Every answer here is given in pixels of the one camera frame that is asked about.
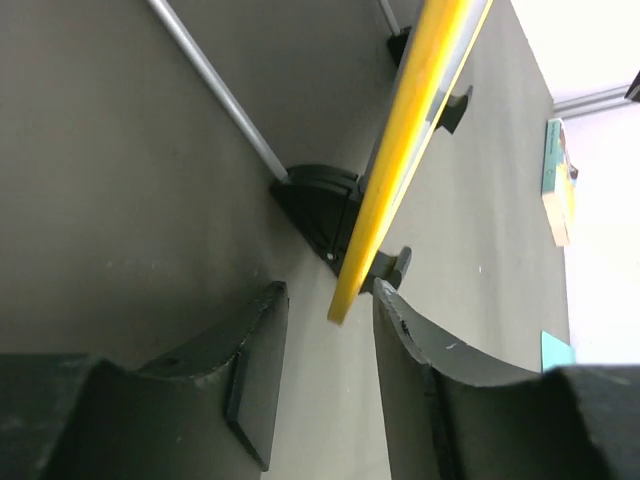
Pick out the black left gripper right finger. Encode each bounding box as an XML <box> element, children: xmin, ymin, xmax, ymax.
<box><xmin>373</xmin><ymin>280</ymin><xmax>639</xmax><ymax>479</ymax></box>

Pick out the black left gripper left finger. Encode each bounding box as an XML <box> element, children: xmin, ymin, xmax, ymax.
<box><xmin>1</xmin><ymin>282</ymin><xmax>289</xmax><ymax>479</ymax></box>

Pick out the yellow framed whiteboard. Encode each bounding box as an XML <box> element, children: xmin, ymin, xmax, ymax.
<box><xmin>327</xmin><ymin>1</ymin><xmax>492</xmax><ymax>325</ymax></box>

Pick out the black whiteboard foot near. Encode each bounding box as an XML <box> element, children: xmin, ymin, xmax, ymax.
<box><xmin>269</xmin><ymin>163</ymin><xmax>414</xmax><ymax>291</ymax></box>

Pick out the black whiteboard foot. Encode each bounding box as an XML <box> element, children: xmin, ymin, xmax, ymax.
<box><xmin>269</xmin><ymin>163</ymin><xmax>414</xmax><ymax>291</ymax></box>
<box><xmin>386</xmin><ymin>26</ymin><xmax>473</xmax><ymax>135</ymax></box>

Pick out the black whiteboard foot far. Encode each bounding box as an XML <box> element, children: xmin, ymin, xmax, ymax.
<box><xmin>386</xmin><ymin>26</ymin><xmax>473</xmax><ymax>135</ymax></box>

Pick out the teal foam pad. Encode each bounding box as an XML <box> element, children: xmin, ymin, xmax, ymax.
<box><xmin>540</xmin><ymin>331</ymin><xmax>576</xmax><ymax>372</ymax></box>

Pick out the colourful paperback book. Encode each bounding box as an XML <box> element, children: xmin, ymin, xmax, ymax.
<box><xmin>541</xmin><ymin>118</ymin><xmax>579</xmax><ymax>247</ymax></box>

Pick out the aluminium frame rail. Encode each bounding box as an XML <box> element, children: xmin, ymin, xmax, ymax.
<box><xmin>554</xmin><ymin>86</ymin><xmax>635</xmax><ymax>119</ymax></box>

